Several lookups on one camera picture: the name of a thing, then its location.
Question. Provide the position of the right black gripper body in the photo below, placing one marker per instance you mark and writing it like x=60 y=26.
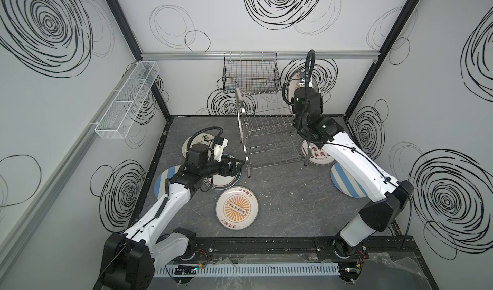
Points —
x=305 y=134

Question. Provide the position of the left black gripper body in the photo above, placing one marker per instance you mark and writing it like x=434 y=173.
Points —
x=227 y=167

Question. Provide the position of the blue striped plate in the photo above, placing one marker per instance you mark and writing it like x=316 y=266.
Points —
x=346 y=183
x=159 y=185

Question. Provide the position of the white plate green cloud outline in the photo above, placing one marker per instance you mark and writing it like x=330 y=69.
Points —
x=314 y=81

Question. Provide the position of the orange sunburst plate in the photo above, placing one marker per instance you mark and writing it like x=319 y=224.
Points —
x=237 y=208
x=295 y=81

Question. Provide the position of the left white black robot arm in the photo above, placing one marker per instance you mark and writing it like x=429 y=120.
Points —
x=179 y=190

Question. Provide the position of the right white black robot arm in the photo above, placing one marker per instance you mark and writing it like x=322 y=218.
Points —
x=387 y=195

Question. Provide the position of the stainless steel dish rack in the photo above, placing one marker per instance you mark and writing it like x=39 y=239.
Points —
x=267 y=133

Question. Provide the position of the green red rimmed white plate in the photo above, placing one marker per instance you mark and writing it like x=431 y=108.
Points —
x=220 y=183

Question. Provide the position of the white plate red characters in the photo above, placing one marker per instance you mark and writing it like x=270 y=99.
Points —
x=314 y=155

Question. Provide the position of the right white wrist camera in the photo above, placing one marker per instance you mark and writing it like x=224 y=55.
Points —
x=308 y=84

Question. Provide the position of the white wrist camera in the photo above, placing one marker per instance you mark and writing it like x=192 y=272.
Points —
x=219 y=145
x=308 y=84

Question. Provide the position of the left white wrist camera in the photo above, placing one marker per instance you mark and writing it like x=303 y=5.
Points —
x=219 y=145

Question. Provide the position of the black wire wall basket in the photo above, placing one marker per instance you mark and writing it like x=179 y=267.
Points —
x=251 y=76

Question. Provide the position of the white slotted cable duct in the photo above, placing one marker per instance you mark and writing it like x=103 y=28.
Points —
x=250 y=270

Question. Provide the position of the white mesh wall shelf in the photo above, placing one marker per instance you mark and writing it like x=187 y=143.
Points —
x=123 y=111

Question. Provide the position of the aluminium wall rail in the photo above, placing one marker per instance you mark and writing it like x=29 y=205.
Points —
x=259 y=55

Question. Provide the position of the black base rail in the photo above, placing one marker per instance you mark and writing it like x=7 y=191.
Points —
x=262 y=245

